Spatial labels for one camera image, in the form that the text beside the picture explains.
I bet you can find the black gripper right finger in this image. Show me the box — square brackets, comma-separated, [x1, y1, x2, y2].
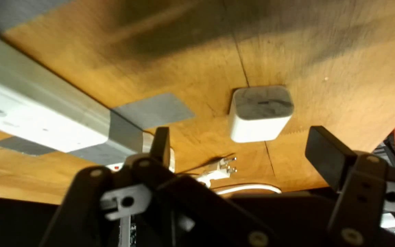
[305, 125, 390, 247]

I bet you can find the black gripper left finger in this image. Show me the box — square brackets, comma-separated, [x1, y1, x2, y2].
[39, 125, 277, 247]

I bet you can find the white charger head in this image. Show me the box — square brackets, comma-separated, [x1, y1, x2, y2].
[228, 86, 297, 145]

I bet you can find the white power strip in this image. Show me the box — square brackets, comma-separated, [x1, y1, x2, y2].
[0, 27, 154, 172]

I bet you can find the white power strip cord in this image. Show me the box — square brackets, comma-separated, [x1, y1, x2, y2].
[168, 146, 284, 197]

